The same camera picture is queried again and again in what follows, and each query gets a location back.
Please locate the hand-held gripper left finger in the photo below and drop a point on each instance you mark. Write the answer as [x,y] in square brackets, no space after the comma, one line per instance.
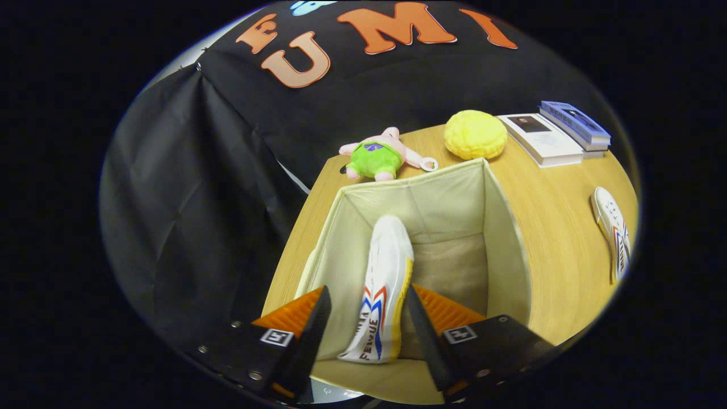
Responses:
[244,352]

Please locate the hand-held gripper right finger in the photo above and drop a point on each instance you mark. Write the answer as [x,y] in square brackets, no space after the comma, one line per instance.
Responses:
[494,346]

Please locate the white striped shoe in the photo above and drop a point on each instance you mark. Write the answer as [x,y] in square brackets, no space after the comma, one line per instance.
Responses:
[610,221]
[386,267]

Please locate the beige fabric storage box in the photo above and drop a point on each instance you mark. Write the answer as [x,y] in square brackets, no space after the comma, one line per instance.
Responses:
[448,210]

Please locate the white book with portrait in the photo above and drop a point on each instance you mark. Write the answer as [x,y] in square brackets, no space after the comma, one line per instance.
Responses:
[548,142]

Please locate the yellow round plush cushion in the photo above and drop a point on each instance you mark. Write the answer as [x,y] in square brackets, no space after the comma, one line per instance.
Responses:
[476,135]

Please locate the pink starfish plush toy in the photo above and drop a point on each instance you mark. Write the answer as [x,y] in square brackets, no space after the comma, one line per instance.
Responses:
[375,159]

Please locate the blue book with figure cover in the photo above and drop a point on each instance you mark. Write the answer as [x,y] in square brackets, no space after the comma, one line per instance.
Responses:
[573,120]

